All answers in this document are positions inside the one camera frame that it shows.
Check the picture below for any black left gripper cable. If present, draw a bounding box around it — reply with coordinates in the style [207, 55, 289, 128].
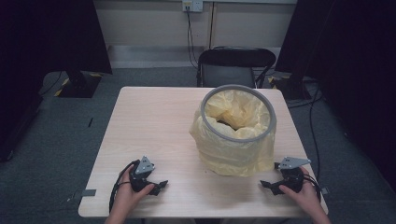
[108, 160, 139, 215]

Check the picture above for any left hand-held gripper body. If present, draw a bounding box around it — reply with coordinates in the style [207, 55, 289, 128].
[129, 155, 156, 192]

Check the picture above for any black power cable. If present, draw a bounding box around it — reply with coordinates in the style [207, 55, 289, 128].
[185, 8, 200, 70]

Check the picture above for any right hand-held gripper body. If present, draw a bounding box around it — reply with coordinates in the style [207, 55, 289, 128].
[274, 156, 312, 194]

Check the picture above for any white wall socket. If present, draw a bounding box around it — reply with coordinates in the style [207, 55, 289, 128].
[181, 0, 204, 13]

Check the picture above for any black floor cable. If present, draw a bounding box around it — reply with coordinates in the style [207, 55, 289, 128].
[307, 88, 322, 182]

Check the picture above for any person's right hand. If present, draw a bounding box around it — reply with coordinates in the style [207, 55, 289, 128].
[278, 166, 323, 218]

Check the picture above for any black folding chair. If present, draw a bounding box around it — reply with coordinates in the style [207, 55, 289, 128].
[196, 46, 277, 90]

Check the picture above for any grey trash can rim ring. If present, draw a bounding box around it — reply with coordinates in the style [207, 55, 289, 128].
[200, 83, 277, 144]

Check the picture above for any person's left hand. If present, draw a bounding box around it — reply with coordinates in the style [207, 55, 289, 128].
[113, 167, 156, 216]

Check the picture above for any black panel on stand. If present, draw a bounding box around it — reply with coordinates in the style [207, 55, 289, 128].
[0, 0, 113, 163]
[273, 0, 396, 190]

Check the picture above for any bin with yellow bag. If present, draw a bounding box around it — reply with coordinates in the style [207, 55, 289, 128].
[189, 88, 277, 177]

